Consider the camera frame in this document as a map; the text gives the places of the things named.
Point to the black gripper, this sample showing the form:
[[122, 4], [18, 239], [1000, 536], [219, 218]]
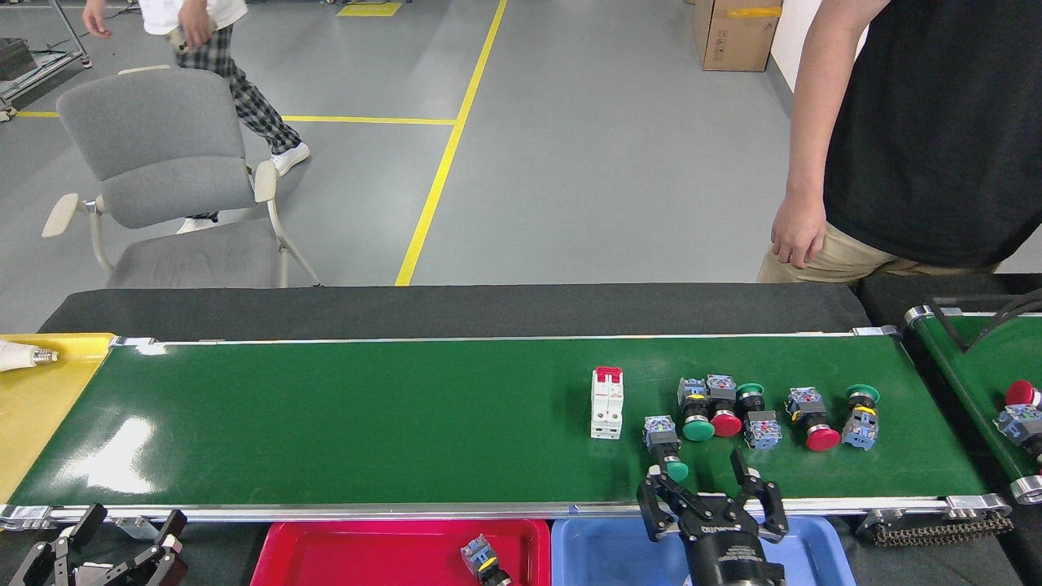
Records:
[[733, 557]]

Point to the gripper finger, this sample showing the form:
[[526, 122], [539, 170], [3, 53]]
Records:
[[155, 570], [49, 566]]

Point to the white circuit breaker red lever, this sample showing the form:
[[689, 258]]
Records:
[[607, 407]]

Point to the red push button switch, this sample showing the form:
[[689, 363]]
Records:
[[724, 423], [1022, 393], [822, 438], [1017, 423]]

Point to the person's right forearm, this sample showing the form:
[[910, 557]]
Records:
[[806, 146]]

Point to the blue plastic tray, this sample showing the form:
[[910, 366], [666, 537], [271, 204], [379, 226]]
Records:
[[602, 561]]

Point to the yellow plastic tray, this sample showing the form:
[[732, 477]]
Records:
[[41, 407]]

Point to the red plastic tray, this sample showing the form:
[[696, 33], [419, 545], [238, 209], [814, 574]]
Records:
[[366, 561]]

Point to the long green conveyor belt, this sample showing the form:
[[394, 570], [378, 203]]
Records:
[[407, 423]]

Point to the short green conveyor belt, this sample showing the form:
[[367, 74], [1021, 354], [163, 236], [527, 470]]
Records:
[[977, 382]]

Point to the person's right hand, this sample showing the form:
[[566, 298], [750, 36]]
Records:
[[798, 236]]

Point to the person's hand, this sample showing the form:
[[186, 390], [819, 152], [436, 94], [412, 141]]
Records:
[[96, 18], [197, 20]]

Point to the white lamp with metal base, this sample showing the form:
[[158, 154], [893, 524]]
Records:
[[16, 356]]

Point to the grey office chair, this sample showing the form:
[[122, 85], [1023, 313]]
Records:
[[155, 138]]

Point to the person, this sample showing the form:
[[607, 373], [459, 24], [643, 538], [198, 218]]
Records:
[[936, 138], [244, 98]]

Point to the brown cardboard box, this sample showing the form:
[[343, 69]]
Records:
[[737, 41]]

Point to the metal trolley rack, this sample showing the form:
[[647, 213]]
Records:
[[15, 59]]

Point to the black guide bracket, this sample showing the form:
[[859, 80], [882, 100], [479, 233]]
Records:
[[948, 327]]

